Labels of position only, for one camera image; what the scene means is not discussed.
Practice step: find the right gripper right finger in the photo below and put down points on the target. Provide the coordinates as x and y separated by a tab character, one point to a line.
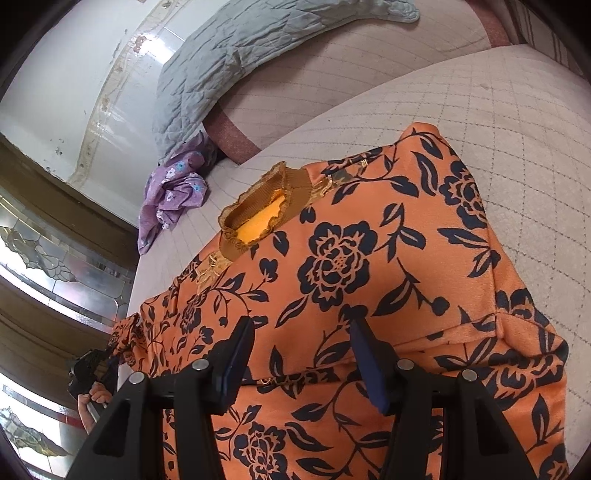
478	441

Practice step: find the person's left hand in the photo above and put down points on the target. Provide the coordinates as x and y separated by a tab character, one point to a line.
89	404

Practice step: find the purple floral garment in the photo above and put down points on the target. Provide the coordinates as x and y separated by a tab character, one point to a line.
173	187

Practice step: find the striped floral back cushion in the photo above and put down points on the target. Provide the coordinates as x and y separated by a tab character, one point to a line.
539	35

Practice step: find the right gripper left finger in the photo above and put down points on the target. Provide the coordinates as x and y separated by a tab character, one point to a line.
127	441

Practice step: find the pink bolster cushion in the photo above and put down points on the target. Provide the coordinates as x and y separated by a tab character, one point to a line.
334	67

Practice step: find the pink quilted mattress cover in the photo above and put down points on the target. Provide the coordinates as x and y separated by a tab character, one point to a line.
518	120

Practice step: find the grey quilted pillow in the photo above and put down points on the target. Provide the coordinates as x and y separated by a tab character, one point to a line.
237	39

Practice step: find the wooden stained glass door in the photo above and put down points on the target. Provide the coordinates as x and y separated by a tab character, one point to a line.
67	268

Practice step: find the orange black floral shirt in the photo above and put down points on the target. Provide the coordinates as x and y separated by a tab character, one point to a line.
397	235

